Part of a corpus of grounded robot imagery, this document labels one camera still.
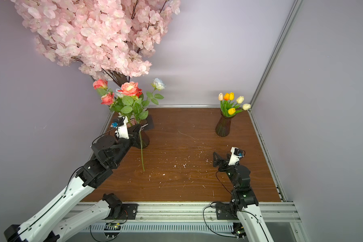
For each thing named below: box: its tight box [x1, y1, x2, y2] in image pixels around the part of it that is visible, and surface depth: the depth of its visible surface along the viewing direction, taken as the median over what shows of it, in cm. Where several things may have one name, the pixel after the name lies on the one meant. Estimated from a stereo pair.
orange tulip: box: [223, 92, 230, 107], surface depth 86 cm
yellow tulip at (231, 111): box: [227, 107, 236, 115], surface depth 79 cm
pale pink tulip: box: [218, 92, 224, 110], surface depth 88 cm
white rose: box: [146, 77, 167, 105], surface depth 79 cm
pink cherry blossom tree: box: [10, 0, 181, 87], surface depth 49 cm
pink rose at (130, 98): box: [116, 81, 150, 172], surface depth 61 cm
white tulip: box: [242, 103, 252, 111], surface depth 83 cm
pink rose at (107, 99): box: [100, 92, 115, 106], surface depth 75 cm
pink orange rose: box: [92, 78, 109, 97], surface depth 77 cm
